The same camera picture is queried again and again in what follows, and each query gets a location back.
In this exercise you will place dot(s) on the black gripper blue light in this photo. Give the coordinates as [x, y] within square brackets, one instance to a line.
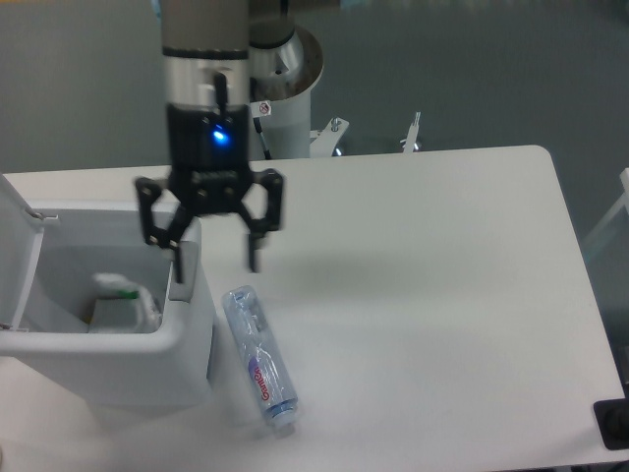
[209, 157]

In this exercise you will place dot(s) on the white open trash can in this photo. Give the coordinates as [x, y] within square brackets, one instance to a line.
[88, 304]

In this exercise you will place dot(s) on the white plastic wrapper bag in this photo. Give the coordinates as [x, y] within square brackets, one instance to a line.
[123, 306]

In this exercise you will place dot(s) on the glass white furniture at right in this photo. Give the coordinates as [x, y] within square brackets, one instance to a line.
[609, 225]

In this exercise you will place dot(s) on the black device at table edge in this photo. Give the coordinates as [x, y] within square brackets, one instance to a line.
[612, 419]

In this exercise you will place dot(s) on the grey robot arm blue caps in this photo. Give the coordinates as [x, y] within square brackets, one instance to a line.
[206, 48]

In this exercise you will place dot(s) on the white pedestal base frame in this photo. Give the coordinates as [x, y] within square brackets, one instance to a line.
[333, 139]

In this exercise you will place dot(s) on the crushed clear plastic water bottle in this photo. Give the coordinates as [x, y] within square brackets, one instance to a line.
[270, 381]

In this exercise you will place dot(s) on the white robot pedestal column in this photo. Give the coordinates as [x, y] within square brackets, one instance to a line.
[286, 63]

